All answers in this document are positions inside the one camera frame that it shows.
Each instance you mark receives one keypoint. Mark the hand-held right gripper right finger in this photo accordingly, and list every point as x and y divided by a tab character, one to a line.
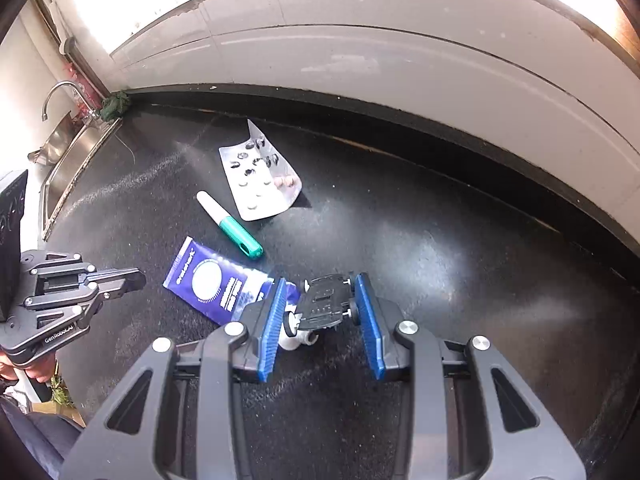
367	325

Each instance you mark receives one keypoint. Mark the white pen with green cap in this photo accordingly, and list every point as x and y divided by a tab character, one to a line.
235	232

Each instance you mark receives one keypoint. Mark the steel faucet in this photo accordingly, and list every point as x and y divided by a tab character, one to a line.
55	89

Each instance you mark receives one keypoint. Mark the green leafy vegetables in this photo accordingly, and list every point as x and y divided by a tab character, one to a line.
64	390

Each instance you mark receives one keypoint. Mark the green cloth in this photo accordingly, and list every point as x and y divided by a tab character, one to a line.
115	106

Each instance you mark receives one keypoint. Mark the black toy car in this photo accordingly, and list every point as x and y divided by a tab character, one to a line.
322	305

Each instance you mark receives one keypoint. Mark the person's dark trousers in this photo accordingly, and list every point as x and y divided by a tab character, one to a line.
30	440

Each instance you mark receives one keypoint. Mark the steel sink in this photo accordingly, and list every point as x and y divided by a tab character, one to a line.
65	150

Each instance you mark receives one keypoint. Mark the person's left hand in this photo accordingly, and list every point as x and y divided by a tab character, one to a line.
35	370

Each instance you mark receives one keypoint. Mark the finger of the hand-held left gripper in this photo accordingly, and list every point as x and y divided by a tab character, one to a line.
120	281

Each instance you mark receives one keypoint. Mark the blue sachet packet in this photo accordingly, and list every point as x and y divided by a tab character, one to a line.
205	280

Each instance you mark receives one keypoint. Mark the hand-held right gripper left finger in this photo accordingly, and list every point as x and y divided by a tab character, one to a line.
272	335

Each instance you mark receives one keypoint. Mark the silver pill blister pack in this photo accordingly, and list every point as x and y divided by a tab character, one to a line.
260	180

